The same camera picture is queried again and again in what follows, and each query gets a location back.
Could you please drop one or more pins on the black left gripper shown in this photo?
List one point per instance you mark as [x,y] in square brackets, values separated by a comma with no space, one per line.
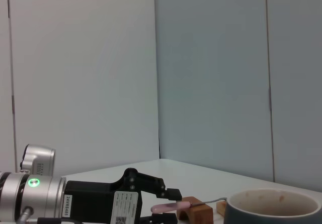
[95,201]

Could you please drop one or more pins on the grey ceramic cup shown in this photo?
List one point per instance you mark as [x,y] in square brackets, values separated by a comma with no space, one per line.
[236,215]

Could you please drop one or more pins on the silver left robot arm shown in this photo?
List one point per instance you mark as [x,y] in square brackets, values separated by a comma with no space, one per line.
[42,196]

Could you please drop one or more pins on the brown arched wooden block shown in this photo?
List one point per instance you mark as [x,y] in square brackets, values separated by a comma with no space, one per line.
[198,209]

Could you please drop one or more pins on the light stained wooden block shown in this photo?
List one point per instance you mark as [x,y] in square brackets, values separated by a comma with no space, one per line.
[222,207]

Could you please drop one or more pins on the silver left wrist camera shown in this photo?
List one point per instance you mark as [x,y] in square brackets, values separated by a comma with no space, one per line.
[41,158]

